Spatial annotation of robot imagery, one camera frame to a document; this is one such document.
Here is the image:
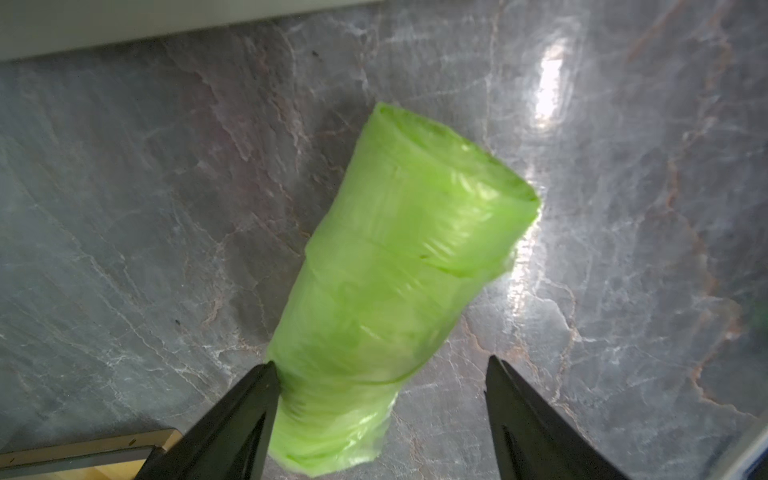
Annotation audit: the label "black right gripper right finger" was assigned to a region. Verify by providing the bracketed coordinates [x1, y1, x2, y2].
[485, 356, 627, 480]

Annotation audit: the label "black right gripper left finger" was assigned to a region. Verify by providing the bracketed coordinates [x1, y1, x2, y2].
[137, 362, 280, 480]

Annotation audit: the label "green trash bag roll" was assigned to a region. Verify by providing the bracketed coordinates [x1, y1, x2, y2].
[266, 102, 540, 477]

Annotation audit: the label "translucent plastic storage box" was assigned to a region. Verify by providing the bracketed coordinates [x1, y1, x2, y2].
[1, 0, 360, 61]

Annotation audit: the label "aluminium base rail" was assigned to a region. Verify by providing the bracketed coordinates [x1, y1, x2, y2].
[1, 429, 182, 480]

